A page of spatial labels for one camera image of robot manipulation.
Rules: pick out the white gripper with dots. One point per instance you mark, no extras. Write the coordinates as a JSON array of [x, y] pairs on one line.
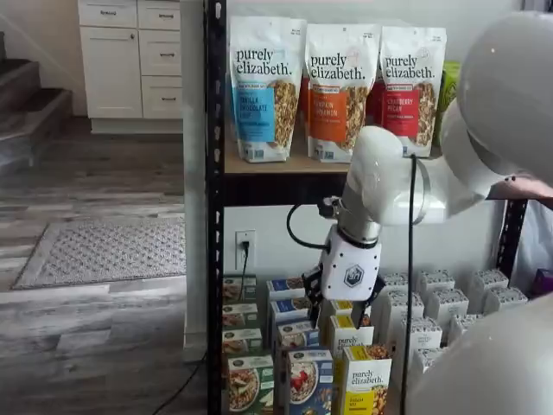
[[350, 272]]

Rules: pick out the blue flax oatmeal box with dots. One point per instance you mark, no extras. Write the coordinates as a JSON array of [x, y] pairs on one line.
[[296, 337], [311, 380], [283, 287], [287, 309]]

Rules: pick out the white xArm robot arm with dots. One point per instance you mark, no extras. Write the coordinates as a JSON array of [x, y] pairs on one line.
[[497, 108]]

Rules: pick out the yellow purely elizabeth box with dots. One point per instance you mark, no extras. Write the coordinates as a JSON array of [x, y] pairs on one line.
[[343, 335], [367, 380], [339, 307]]

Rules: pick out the white organic pantry box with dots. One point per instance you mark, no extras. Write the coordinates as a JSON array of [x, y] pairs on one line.
[[435, 279], [395, 280], [425, 335], [399, 304], [505, 297], [462, 326], [449, 300], [488, 279], [425, 359]]

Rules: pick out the green apple cinnamon oatmeal box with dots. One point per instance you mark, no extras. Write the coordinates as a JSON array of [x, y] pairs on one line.
[[239, 289], [239, 315], [250, 384], [242, 341]]

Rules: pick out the black metal shelf rack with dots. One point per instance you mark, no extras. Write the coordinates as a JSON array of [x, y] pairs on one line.
[[214, 216]]

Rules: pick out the purple box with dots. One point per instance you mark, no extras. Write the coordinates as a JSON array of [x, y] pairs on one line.
[[545, 282]]

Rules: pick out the green Bobo's apple pie box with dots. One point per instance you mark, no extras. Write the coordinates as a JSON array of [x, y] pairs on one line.
[[449, 86]]

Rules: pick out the granola bag red label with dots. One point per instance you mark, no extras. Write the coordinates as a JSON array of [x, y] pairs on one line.
[[374, 106], [410, 65]]

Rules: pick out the granola bag orange label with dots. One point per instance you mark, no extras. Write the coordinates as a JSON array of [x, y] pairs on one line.
[[341, 56], [304, 104]]

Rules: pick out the white plastic bag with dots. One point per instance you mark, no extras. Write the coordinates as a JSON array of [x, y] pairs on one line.
[[538, 238]]

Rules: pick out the grey patterned rug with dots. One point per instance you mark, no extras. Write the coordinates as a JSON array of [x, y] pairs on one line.
[[108, 255]]

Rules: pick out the granola bag blue label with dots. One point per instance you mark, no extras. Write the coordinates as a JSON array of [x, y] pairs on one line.
[[259, 65]]

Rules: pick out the white kitchen cabinet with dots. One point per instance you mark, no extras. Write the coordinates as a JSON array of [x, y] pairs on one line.
[[112, 73]]

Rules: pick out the clear plastic storage bin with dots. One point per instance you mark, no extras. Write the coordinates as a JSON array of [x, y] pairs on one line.
[[17, 160]]

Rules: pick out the dark wooden stairs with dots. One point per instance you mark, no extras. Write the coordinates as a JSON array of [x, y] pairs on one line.
[[26, 86]]

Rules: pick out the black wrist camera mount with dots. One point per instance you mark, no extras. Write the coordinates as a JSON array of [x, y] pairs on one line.
[[329, 206]]

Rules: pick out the white wall outlet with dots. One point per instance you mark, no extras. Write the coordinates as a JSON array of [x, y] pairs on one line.
[[239, 260]]

